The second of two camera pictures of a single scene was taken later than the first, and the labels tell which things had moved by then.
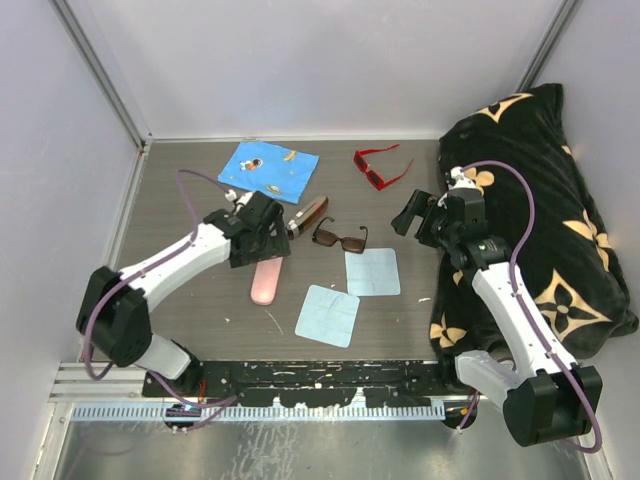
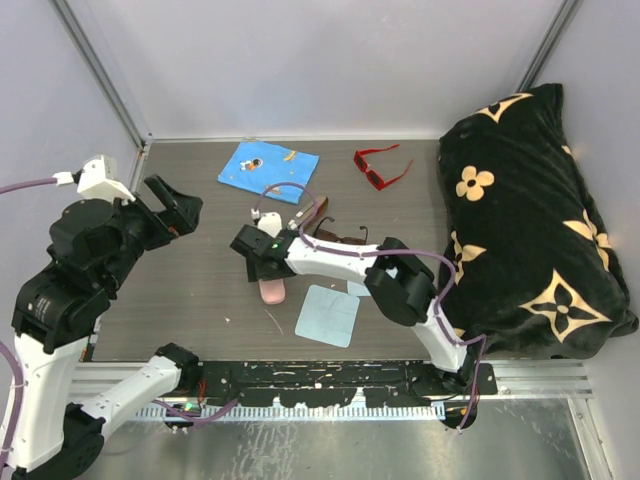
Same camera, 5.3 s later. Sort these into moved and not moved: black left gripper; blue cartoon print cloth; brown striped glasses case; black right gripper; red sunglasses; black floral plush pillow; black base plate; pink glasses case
Moved: pink glasses case; black right gripper; black left gripper
Not moved: red sunglasses; black floral plush pillow; blue cartoon print cloth; brown striped glasses case; black base plate
